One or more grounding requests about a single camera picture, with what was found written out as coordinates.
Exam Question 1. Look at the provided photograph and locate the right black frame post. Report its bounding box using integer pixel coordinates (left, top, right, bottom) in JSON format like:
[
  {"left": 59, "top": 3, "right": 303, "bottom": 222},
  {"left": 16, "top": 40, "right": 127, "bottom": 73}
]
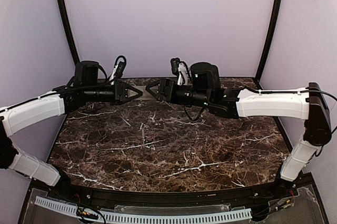
[{"left": 255, "top": 0, "right": 282, "bottom": 82}]

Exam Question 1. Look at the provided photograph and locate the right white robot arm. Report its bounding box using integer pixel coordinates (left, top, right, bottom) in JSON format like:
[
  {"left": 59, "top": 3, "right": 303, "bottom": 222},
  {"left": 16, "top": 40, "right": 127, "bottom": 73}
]
[{"left": 146, "top": 59, "right": 334, "bottom": 182}]

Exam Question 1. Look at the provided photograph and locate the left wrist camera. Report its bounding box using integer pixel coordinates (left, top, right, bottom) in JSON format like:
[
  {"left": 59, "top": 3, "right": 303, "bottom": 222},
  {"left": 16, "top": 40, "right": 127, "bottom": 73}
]
[{"left": 109, "top": 55, "right": 127, "bottom": 85}]

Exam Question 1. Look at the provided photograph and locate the white AC remote control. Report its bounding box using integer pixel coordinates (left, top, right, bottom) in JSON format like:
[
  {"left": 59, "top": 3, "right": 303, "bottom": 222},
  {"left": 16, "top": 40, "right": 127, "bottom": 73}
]
[{"left": 135, "top": 85, "right": 155, "bottom": 101}]

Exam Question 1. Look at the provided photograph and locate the black front table rail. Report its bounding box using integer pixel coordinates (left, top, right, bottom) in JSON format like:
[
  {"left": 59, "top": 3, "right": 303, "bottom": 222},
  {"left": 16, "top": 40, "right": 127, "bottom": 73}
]
[{"left": 38, "top": 182, "right": 299, "bottom": 212}]

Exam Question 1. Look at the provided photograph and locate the left black frame post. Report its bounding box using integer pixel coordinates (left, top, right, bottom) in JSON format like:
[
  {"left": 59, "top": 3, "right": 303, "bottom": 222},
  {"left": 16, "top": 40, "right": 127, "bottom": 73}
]
[{"left": 57, "top": 0, "right": 81, "bottom": 69}]

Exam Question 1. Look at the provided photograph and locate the white slotted cable duct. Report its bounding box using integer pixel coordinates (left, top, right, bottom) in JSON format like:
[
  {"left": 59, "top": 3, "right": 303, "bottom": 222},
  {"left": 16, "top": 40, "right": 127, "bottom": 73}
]
[{"left": 34, "top": 196, "right": 252, "bottom": 223}]

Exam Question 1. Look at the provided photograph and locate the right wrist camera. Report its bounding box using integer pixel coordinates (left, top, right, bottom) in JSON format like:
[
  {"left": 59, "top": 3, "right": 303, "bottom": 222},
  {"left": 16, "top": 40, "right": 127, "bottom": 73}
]
[{"left": 170, "top": 57, "right": 191, "bottom": 85}]

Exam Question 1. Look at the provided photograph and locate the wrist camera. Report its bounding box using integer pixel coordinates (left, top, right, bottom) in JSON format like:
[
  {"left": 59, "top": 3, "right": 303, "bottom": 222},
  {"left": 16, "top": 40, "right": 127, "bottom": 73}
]
[
  {"left": 170, "top": 57, "right": 191, "bottom": 85},
  {"left": 109, "top": 55, "right": 127, "bottom": 85}
]

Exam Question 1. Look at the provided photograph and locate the black frame post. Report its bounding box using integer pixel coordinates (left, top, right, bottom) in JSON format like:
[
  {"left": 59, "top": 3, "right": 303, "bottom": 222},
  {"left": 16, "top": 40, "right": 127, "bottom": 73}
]
[
  {"left": 255, "top": 0, "right": 282, "bottom": 82},
  {"left": 57, "top": 0, "right": 81, "bottom": 69}
]

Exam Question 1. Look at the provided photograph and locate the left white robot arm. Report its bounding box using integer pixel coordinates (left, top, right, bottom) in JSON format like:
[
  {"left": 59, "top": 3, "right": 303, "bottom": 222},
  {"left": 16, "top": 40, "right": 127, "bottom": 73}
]
[{"left": 1, "top": 56, "right": 143, "bottom": 187}]

